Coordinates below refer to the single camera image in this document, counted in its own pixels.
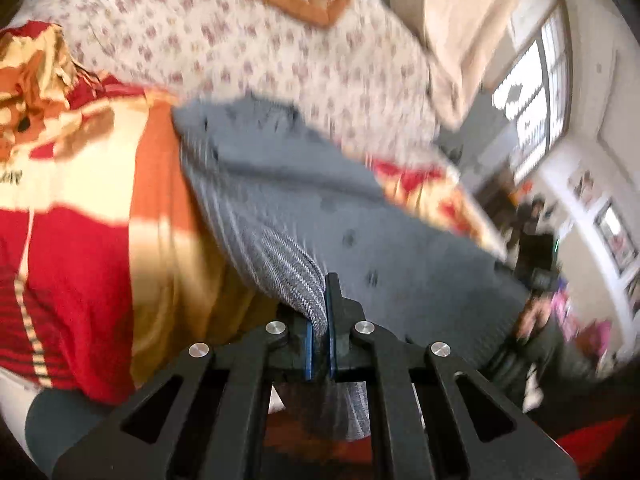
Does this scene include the framed wall pictures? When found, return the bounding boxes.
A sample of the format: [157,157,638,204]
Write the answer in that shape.
[567,165,639,320]

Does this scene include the grey striped knit sweater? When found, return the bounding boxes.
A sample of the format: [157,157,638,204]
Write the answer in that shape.
[170,91,532,443]

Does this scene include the beige curtain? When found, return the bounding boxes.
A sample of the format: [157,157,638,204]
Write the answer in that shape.
[390,0,556,131]

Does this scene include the floral white bed quilt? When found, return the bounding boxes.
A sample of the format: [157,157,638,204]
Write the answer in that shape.
[13,0,442,167]

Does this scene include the dark cluttered desk items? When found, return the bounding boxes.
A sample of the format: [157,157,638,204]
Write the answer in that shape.
[483,194,611,406]

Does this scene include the window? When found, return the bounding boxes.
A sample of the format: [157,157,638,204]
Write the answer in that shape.
[491,1,573,183]

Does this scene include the red orange cartoon blanket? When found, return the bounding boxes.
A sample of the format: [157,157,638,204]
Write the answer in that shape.
[0,19,507,406]

